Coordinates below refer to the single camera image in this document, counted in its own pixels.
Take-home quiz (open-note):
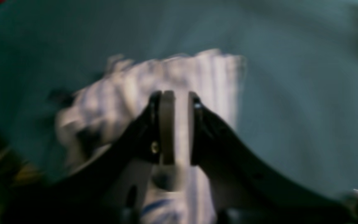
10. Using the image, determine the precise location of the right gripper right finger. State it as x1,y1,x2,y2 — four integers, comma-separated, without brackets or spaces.
188,92,358,224

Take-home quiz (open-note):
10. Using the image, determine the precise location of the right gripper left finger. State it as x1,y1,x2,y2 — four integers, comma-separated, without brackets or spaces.
2,91,175,224

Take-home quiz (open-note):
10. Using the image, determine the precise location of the blue white striped T-shirt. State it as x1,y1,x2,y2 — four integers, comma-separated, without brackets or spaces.
56,49,247,224

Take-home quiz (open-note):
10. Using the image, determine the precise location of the teal table cloth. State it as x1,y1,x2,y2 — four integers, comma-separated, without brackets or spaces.
0,0,358,197

